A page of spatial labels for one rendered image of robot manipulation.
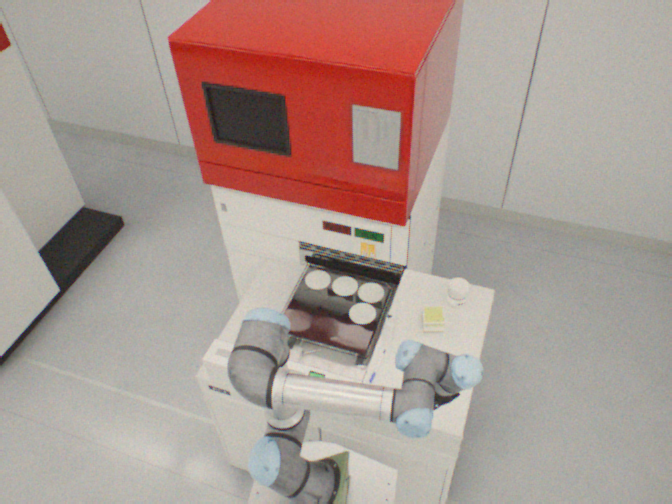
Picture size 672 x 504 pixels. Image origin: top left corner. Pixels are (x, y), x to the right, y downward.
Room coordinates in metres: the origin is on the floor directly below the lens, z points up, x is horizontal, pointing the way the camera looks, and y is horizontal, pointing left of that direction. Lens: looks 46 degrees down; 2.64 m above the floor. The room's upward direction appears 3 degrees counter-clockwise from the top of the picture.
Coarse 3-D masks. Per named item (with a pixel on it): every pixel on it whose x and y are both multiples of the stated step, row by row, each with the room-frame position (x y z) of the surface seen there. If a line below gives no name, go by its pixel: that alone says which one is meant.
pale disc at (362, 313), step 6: (354, 306) 1.40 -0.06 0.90; (360, 306) 1.40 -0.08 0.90; (366, 306) 1.40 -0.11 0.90; (354, 312) 1.37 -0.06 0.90; (360, 312) 1.37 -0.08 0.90; (366, 312) 1.37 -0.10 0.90; (372, 312) 1.37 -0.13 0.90; (354, 318) 1.34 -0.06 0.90; (360, 318) 1.34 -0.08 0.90; (366, 318) 1.34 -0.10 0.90; (372, 318) 1.34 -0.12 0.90
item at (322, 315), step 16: (336, 272) 1.58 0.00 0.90; (304, 288) 1.50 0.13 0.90; (384, 288) 1.48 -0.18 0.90; (304, 304) 1.42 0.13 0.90; (320, 304) 1.42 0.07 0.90; (336, 304) 1.41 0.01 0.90; (352, 304) 1.41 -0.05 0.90; (304, 320) 1.35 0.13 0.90; (320, 320) 1.34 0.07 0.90; (336, 320) 1.34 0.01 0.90; (352, 320) 1.33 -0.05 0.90; (304, 336) 1.27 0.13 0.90; (320, 336) 1.27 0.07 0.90; (336, 336) 1.26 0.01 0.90; (352, 336) 1.26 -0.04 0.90; (368, 336) 1.26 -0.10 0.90
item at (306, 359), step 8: (304, 360) 1.18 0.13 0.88; (312, 360) 1.18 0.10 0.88; (320, 360) 1.18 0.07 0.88; (328, 360) 1.17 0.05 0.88; (320, 368) 1.14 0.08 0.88; (328, 368) 1.14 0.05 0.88; (336, 368) 1.14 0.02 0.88; (344, 368) 1.14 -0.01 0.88; (352, 368) 1.14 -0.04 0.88; (352, 376) 1.10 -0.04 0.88
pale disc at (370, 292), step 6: (360, 288) 1.49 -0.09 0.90; (366, 288) 1.49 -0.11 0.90; (372, 288) 1.49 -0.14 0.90; (378, 288) 1.48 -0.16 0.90; (360, 294) 1.46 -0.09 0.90; (366, 294) 1.46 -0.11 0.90; (372, 294) 1.45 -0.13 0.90; (378, 294) 1.45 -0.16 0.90; (366, 300) 1.43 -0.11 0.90; (372, 300) 1.42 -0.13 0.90; (378, 300) 1.42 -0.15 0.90
